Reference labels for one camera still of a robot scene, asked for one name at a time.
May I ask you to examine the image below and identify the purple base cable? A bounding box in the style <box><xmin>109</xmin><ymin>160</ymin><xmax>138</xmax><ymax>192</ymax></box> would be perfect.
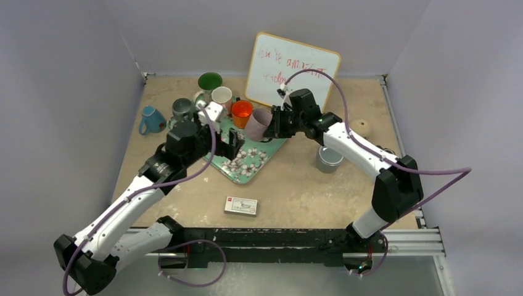
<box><xmin>157</xmin><ymin>239</ymin><xmax>228</xmax><ymax>287</ymax></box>
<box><xmin>349</xmin><ymin>232</ymin><xmax>390</xmax><ymax>279</ymax></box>

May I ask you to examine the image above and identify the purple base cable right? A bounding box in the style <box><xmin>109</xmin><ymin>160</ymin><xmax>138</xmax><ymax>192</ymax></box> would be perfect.
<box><xmin>349</xmin><ymin>232</ymin><xmax>390</xmax><ymax>279</ymax></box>

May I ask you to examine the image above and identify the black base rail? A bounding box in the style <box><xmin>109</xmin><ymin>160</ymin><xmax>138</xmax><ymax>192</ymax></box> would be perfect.
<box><xmin>122</xmin><ymin>227</ymin><xmax>446</xmax><ymax>271</ymax></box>

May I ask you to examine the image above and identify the green floral tray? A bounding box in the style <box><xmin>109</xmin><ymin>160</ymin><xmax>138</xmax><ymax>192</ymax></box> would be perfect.
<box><xmin>167</xmin><ymin>96</ymin><xmax>289</xmax><ymax>184</ymax></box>

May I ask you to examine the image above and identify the blue grey mug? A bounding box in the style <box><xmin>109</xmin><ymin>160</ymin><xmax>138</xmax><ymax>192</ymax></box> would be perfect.
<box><xmin>171</xmin><ymin>97</ymin><xmax>194</xmax><ymax>121</ymax></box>

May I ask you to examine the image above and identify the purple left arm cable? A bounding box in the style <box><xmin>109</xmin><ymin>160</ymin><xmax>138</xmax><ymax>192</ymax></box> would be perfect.
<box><xmin>62</xmin><ymin>107</ymin><xmax>217</xmax><ymax>296</ymax></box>

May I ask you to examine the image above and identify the lilac mug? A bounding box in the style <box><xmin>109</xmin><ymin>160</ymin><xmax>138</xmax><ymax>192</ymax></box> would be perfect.
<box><xmin>244</xmin><ymin>109</ymin><xmax>273</xmax><ymax>142</ymax></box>

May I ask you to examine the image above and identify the pink faceted mug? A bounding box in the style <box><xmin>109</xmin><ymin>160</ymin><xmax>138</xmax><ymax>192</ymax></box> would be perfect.
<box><xmin>211</xmin><ymin>86</ymin><xmax>233</xmax><ymax>110</ymax></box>

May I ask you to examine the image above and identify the small white cardboard box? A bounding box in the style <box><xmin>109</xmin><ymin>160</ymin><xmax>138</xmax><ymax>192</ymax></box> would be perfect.
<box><xmin>224</xmin><ymin>196</ymin><xmax>258</xmax><ymax>216</ymax></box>

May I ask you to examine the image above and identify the grey ribbed mug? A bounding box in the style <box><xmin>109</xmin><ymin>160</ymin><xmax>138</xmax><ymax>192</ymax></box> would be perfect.
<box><xmin>315</xmin><ymin>146</ymin><xmax>344</xmax><ymax>173</ymax></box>

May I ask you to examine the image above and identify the orange mug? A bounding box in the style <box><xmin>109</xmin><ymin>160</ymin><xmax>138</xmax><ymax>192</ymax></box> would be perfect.
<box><xmin>231</xmin><ymin>100</ymin><xmax>253</xmax><ymax>129</ymax></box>

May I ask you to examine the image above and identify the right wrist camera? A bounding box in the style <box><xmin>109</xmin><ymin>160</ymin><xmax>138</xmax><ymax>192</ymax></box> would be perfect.
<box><xmin>276</xmin><ymin>83</ymin><xmax>292</xmax><ymax>108</ymax></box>

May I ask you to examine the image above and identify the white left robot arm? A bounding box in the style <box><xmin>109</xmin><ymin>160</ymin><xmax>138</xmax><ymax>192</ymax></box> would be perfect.
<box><xmin>54</xmin><ymin>120</ymin><xmax>244</xmax><ymax>295</ymax></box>

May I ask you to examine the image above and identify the yellow framed whiteboard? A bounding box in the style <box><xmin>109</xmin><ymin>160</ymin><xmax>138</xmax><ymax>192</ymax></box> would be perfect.
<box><xmin>245</xmin><ymin>32</ymin><xmax>341</xmax><ymax>109</ymax></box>

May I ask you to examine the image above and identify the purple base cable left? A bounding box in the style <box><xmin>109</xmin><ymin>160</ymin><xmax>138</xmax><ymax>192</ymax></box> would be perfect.
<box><xmin>157</xmin><ymin>239</ymin><xmax>228</xmax><ymax>287</ymax></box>

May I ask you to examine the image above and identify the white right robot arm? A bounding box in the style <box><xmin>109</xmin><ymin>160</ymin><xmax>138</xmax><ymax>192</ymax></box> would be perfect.
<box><xmin>264</xmin><ymin>86</ymin><xmax>424</xmax><ymax>251</ymax></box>

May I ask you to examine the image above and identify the beige mug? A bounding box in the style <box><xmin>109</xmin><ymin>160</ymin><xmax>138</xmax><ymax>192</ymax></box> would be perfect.
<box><xmin>349</xmin><ymin>119</ymin><xmax>372</xmax><ymax>139</ymax></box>

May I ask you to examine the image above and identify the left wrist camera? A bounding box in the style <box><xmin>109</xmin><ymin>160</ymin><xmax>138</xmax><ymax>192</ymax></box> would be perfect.
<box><xmin>196</xmin><ymin>101</ymin><xmax>227</xmax><ymax>133</ymax></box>

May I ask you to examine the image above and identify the floral mug green inside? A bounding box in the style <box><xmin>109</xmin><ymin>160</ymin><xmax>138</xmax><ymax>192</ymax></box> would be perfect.
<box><xmin>194</xmin><ymin>72</ymin><xmax>223</xmax><ymax>102</ymax></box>

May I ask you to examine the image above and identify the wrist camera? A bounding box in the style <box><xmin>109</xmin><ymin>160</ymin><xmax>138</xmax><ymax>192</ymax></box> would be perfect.
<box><xmin>276</xmin><ymin>83</ymin><xmax>292</xmax><ymax>108</ymax></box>
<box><xmin>196</xmin><ymin>101</ymin><xmax>227</xmax><ymax>133</ymax></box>

